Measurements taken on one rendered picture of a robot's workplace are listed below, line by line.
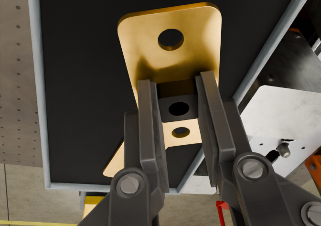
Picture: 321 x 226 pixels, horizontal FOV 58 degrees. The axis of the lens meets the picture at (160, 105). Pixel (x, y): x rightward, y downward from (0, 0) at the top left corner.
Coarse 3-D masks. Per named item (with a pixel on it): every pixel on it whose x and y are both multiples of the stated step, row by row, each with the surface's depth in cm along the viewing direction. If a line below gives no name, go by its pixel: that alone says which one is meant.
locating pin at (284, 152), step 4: (280, 144) 56; (284, 144) 56; (280, 148) 56; (284, 148) 55; (288, 148) 55; (280, 152) 55; (284, 152) 55; (288, 152) 55; (284, 156) 55; (288, 156) 55
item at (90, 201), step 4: (88, 196) 34; (92, 196) 34; (96, 196) 34; (100, 196) 34; (104, 196) 34; (88, 200) 33; (92, 200) 33; (96, 200) 34; (100, 200) 34; (84, 204) 33; (88, 204) 33; (92, 204) 33; (96, 204) 33; (84, 208) 34; (88, 208) 34; (92, 208) 34; (84, 212) 34; (88, 212) 34; (84, 216) 35
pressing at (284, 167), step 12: (312, 36) 39; (312, 48) 39; (312, 132) 54; (252, 144) 55; (264, 144) 56; (276, 144) 56; (300, 144) 57; (312, 144) 57; (300, 156) 60; (276, 168) 63; (288, 168) 64
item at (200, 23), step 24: (120, 24) 10; (144, 24) 10; (168, 24) 10; (192, 24) 11; (216, 24) 11; (144, 48) 11; (168, 48) 11; (192, 48) 11; (216, 48) 11; (144, 72) 12; (168, 72) 12; (192, 72) 12; (216, 72) 12; (168, 96) 12; (192, 96) 12; (168, 120) 13; (192, 120) 15; (168, 144) 16
